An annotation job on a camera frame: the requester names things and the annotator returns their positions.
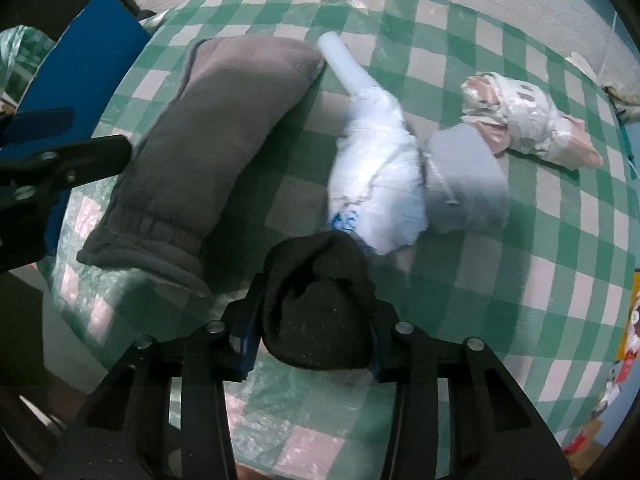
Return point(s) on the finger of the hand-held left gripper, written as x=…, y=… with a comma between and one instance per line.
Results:
x=75, y=160
x=42, y=122

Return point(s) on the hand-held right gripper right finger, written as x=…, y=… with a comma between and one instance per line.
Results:
x=376, y=357

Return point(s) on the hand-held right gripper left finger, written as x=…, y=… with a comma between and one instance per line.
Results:
x=246, y=347

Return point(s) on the blue-sided cardboard box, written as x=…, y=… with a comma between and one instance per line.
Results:
x=85, y=70

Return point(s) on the black sock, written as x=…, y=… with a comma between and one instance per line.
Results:
x=320, y=310

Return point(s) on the grey fleece cloth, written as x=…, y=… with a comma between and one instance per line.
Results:
x=215, y=135

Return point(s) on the white plastic bundle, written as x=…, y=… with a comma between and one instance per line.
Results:
x=375, y=175

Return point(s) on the clear plastic pink bundle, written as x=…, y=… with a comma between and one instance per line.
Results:
x=525, y=110

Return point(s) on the green checkered plastic table cover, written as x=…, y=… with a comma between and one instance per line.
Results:
x=20, y=55

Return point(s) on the gray folded cloth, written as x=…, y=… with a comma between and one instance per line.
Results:
x=465, y=180

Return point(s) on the colourful printed packet pile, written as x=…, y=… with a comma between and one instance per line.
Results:
x=627, y=325

